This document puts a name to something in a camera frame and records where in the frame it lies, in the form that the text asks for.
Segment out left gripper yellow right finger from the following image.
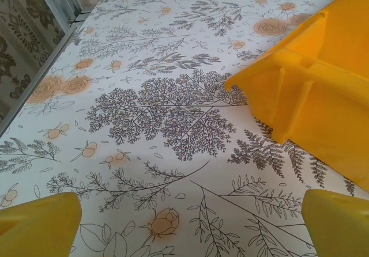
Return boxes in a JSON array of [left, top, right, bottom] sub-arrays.
[[302, 188, 369, 257]]

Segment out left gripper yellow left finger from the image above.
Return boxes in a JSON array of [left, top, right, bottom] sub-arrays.
[[0, 192, 82, 257]]

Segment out yellow plastic bin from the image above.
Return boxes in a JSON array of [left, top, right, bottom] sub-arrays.
[[224, 0, 369, 193]]

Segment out floral patterned tablecloth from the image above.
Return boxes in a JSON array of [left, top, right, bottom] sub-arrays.
[[0, 0, 369, 257]]

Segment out aluminium table side rail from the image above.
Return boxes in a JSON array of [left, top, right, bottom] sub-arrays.
[[0, 9, 87, 138]]

